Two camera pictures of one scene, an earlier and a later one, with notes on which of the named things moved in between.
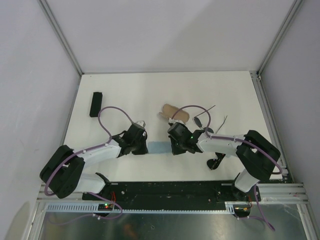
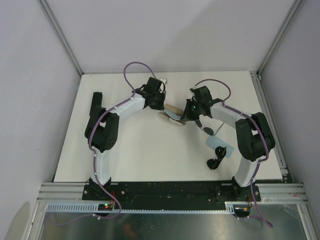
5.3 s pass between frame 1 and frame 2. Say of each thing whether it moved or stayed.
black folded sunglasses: stayed
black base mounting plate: stayed
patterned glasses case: stayed
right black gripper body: moved
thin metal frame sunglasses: stayed
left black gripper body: moved
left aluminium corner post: stayed
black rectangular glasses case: stayed
